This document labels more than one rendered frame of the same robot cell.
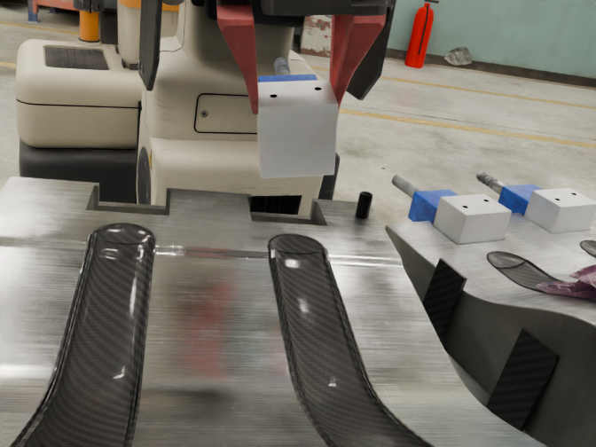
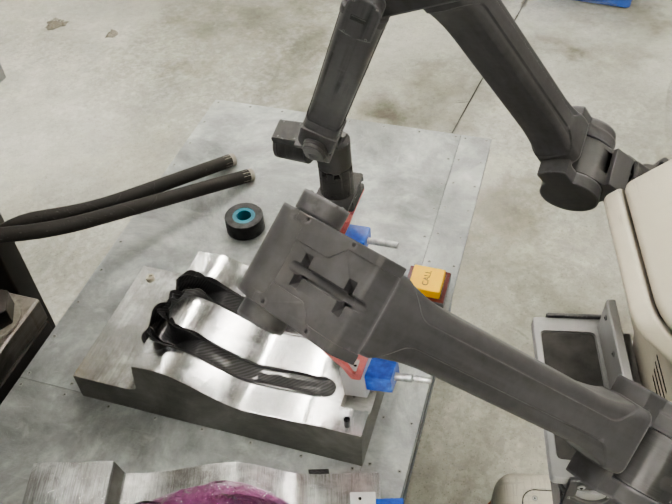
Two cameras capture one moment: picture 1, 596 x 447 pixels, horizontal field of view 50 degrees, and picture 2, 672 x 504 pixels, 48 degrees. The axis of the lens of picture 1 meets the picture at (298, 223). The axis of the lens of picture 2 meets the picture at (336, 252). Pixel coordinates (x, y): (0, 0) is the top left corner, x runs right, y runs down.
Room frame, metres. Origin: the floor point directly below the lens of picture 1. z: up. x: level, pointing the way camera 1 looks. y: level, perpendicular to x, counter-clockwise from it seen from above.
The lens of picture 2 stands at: (0.74, -0.56, 1.88)
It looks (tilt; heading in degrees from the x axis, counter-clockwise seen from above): 46 degrees down; 122
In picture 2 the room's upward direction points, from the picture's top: 3 degrees counter-clockwise
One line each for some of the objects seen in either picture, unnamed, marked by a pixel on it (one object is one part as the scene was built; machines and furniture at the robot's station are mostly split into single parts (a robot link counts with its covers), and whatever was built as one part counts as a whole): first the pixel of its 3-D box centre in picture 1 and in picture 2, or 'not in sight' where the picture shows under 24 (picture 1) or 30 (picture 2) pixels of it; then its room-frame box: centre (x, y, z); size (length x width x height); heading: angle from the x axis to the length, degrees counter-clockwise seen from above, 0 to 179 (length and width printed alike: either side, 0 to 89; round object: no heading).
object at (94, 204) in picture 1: (129, 222); not in sight; (0.39, 0.12, 0.87); 0.05 x 0.05 x 0.04; 13
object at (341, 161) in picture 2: not in sight; (330, 151); (0.23, 0.27, 1.12); 0.07 x 0.06 x 0.07; 5
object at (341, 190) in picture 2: not in sight; (336, 181); (0.24, 0.27, 1.06); 0.10 x 0.07 x 0.07; 102
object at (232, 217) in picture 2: not in sight; (244, 221); (-0.02, 0.32, 0.82); 0.08 x 0.08 x 0.04
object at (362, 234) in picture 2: not in sight; (362, 239); (0.28, 0.28, 0.93); 0.13 x 0.05 x 0.05; 12
